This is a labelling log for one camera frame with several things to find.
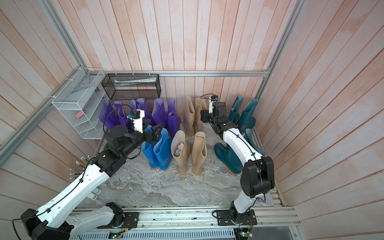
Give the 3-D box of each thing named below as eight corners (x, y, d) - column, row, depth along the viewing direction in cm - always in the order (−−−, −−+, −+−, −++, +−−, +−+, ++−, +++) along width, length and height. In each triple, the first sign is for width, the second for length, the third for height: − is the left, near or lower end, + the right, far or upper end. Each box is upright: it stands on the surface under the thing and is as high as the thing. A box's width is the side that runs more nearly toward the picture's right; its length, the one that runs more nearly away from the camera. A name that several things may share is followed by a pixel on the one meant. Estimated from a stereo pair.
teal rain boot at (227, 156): (227, 178, 89) (231, 171, 80) (212, 147, 103) (214, 137, 95) (238, 175, 90) (243, 167, 82) (222, 144, 105) (225, 135, 96)
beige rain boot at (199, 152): (192, 178, 90) (193, 156, 68) (192, 156, 99) (193, 131, 78) (202, 178, 90) (207, 156, 68) (201, 156, 99) (205, 131, 78)
